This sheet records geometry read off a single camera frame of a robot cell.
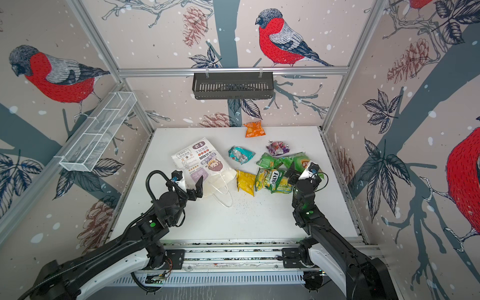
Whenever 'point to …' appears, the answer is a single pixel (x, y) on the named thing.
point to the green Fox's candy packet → (274, 180)
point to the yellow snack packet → (245, 181)
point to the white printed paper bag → (201, 159)
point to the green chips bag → (269, 162)
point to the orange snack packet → (254, 129)
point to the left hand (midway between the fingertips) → (194, 173)
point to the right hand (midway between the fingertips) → (303, 163)
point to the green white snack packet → (240, 155)
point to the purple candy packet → (277, 148)
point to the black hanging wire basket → (226, 85)
